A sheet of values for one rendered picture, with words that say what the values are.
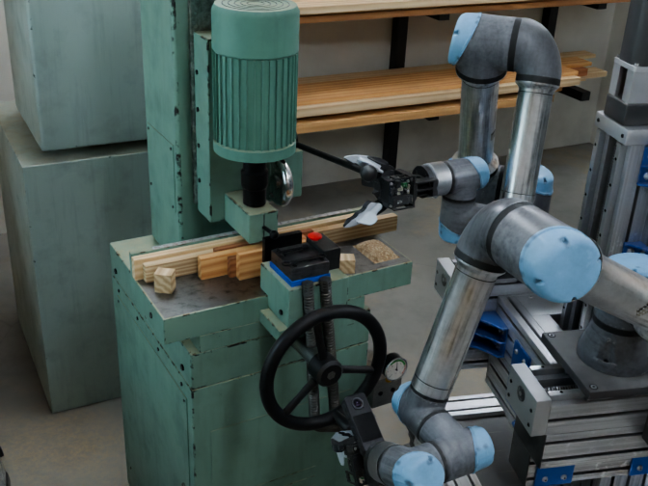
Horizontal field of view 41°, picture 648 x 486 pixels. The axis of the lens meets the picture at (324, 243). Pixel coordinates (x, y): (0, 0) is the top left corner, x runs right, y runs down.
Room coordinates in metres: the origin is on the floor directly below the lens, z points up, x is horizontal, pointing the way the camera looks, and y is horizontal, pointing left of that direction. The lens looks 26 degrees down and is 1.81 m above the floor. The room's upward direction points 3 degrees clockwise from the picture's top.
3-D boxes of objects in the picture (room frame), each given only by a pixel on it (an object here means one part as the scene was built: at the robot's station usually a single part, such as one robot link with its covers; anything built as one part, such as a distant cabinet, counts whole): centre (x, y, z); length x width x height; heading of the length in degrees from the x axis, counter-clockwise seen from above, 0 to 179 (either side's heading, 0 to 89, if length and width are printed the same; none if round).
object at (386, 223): (1.77, 0.10, 0.92); 0.64 x 0.02 x 0.04; 120
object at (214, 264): (1.70, 0.16, 0.93); 0.26 x 0.02 x 0.05; 120
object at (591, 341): (1.53, -0.62, 0.87); 0.15 x 0.15 x 0.10
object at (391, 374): (1.69, -0.17, 0.65); 0.06 x 0.04 x 0.08; 120
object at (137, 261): (1.77, 0.15, 0.92); 0.60 x 0.02 x 0.05; 120
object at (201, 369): (1.84, 0.22, 0.76); 0.57 x 0.45 x 0.09; 30
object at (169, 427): (1.84, 0.22, 0.35); 0.58 x 0.45 x 0.71; 30
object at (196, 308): (1.66, 0.08, 0.87); 0.61 x 0.30 x 0.06; 120
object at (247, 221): (1.76, 0.17, 0.99); 0.14 x 0.07 x 0.09; 30
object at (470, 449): (1.21, -0.25, 0.82); 0.11 x 0.11 x 0.08; 27
